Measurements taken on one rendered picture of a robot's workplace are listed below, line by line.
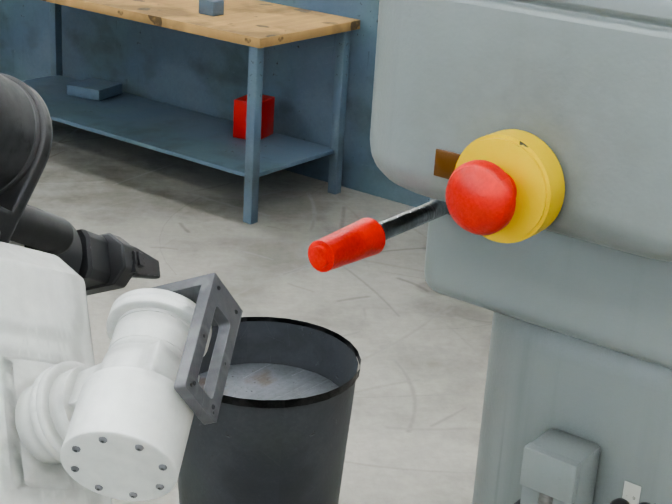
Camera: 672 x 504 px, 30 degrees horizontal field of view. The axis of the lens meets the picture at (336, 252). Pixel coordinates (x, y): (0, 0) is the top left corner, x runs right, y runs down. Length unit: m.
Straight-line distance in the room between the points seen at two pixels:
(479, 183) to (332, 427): 2.38
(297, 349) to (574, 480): 2.49
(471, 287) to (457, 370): 3.70
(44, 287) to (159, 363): 0.14
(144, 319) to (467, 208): 0.21
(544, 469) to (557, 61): 0.31
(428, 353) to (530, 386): 3.77
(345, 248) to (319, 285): 4.45
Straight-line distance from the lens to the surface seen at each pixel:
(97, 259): 1.27
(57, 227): 1.16
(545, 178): 0.67
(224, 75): 6.85
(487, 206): 0.65
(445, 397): 4.35
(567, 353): 0.87
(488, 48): 0.69
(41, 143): 0.90
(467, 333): 4.85
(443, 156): 0.72
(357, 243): 0.74
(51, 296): 0.83
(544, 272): 0.82
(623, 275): 0.79
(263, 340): 3.32
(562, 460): 0.85
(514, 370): 0.89
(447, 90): 0.71
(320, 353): 3.28
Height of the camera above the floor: 1.96
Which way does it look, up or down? 21 degrees down
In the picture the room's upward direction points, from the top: 4 degrees clockwise
